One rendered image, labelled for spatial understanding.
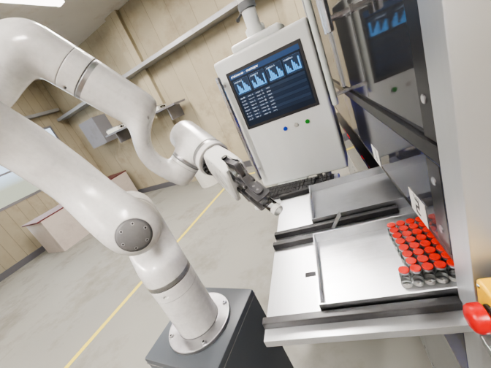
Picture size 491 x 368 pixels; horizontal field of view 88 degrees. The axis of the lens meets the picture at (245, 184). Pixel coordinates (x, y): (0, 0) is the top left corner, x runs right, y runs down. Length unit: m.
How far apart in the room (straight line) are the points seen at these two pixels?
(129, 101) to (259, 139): 0.96
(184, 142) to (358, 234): 0.57
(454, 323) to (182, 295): 0.56
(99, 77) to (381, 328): 0.75
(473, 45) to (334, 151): 1.09
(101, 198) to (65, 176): 0.08
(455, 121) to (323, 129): 1.02
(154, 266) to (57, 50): 0.48
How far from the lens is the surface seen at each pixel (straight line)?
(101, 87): 0.61
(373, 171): 1.13
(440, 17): 0.38
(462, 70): 0.39
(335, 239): 0.84
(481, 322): 0.49
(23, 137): 0.62
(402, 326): 0.64
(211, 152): 0.54
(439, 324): 0.64
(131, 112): 0.60
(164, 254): 0.68
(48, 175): 0.61
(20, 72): 0.65
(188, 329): 0.78
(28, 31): 0.64
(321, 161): 1.44
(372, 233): 0.84
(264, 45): 1.36
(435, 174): 0.51
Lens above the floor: 1.40
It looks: 20 degrees down
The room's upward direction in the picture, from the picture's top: 24 degrees counter-clockwise
